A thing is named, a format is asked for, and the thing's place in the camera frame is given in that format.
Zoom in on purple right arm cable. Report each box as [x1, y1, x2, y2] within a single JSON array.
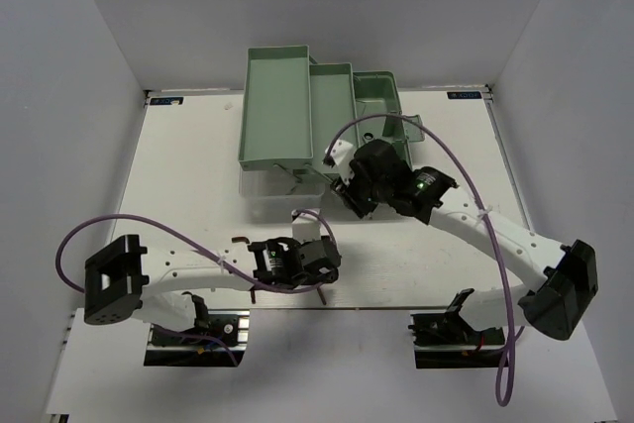
[[322, 113, 519, 408]]

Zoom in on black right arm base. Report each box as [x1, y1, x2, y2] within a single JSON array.
[[408, 313, 506, 370]]

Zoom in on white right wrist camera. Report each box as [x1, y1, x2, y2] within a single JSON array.
[[323, 140, 357, 185]]

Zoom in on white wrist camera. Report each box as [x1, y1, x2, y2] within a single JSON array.
[[323, 140, 357, 185], [291, 208, 332, 244]]

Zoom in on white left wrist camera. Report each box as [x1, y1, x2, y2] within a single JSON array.
[[291, 208, 332, 244]]

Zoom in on large brown hex key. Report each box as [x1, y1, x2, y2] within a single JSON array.
[[230, 236, 257, 306]]

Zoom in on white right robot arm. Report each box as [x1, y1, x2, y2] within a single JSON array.
[[326, 139, 598, 343]]

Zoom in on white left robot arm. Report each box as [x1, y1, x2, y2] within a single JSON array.
[[84, 235, 341, 343]]

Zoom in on medium brown hex key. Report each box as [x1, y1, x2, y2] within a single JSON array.
[[316, 284, 327, 306]]

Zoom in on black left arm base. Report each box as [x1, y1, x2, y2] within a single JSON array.
[[144, 310, 250, 369]]

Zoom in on green toolbox with clear lid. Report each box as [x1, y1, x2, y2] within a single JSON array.
[[238, 46, 425, 221]]

